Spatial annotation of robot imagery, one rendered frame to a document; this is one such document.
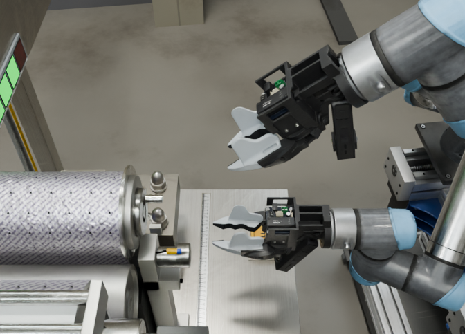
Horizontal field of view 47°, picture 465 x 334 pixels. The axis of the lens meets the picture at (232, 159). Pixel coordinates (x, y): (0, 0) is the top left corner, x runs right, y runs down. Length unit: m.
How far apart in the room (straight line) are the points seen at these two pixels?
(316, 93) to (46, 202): 0.42
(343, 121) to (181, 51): 2.55
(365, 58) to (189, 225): 0.73
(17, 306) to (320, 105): 0.41
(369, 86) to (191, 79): 2.40
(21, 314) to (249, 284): 0.67
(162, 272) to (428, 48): 0.55
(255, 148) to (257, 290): 0.51
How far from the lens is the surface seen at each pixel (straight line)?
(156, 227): 1.07
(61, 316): 0.57
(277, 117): 0.67
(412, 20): 0.63
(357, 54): 0.64
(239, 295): 1.15
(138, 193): 0.82
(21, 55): 1.31
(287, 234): 0.95
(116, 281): 0.81
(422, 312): 2.01
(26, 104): 1.84
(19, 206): 0.83
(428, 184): 1.61
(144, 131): 2.73
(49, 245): 0.84
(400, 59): 0.63
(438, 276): 1.07
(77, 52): 3.31
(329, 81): 0.65
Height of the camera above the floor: 1.93
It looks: 49 degrees down
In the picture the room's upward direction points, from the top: straight up
